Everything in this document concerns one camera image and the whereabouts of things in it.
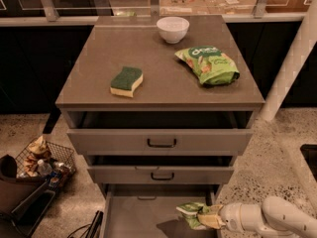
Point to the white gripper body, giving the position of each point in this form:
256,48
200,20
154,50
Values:
232,218

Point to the plastic water bottle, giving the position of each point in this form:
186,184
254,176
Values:
44,169

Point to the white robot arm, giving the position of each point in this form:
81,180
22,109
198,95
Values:
276,217

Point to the top grey drawer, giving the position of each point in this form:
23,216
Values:
159,133

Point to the green sour cream chip bag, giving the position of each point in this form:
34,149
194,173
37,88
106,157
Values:
210,65

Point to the bottom grey drawer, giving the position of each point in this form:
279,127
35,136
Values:
149,211

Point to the white bowl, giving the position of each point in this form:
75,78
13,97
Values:
172,29

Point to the green jalapeno chip bag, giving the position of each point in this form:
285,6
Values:
190,211

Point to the black wire basket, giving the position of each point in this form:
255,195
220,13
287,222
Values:
61,160

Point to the crumpled snack bag in basket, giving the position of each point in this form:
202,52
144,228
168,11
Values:
39,148

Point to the green and yellow sponge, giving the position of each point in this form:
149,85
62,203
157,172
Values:
126,81

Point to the middle grey drawer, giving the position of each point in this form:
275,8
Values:
161,170

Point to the grey drawer cabinet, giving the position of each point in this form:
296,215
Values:
168,84

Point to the grey drawer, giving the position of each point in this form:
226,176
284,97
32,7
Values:
161,170
159,133
149,211

